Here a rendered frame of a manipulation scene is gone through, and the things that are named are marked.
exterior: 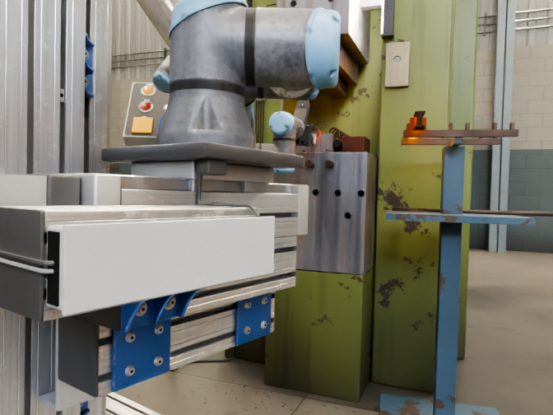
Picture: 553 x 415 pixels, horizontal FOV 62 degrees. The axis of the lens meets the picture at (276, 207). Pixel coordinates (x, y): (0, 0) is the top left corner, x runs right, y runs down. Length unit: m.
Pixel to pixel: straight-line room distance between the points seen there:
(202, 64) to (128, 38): 9.67
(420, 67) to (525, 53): 6.06
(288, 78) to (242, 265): 0.32
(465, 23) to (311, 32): 1.78
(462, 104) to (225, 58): 1.75
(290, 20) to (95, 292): 0.48
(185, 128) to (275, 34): 0.18
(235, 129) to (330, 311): 1.19
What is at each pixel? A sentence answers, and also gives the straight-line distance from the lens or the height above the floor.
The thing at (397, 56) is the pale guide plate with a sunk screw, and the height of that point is 1.30.
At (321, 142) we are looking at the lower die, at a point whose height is 0.96.
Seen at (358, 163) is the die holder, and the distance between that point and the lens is 1.70.
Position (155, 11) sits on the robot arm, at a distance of 1.36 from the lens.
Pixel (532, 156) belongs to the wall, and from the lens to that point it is 7.71.
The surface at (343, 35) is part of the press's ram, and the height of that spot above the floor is 1.36.
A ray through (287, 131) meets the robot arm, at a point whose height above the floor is 0.95.
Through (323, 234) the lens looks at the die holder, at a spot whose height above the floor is 0.61.
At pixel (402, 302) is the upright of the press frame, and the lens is 1.92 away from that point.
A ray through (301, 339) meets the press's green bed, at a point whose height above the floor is 0.20.
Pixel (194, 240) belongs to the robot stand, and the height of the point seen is 0.71.
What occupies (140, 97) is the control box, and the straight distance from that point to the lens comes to 1.98.
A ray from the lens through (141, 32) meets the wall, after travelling 10.20.
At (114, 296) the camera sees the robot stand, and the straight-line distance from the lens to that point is 0.41.
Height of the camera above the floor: 0.76
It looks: 2 degrees down
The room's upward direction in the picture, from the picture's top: 1 degrees clockwise
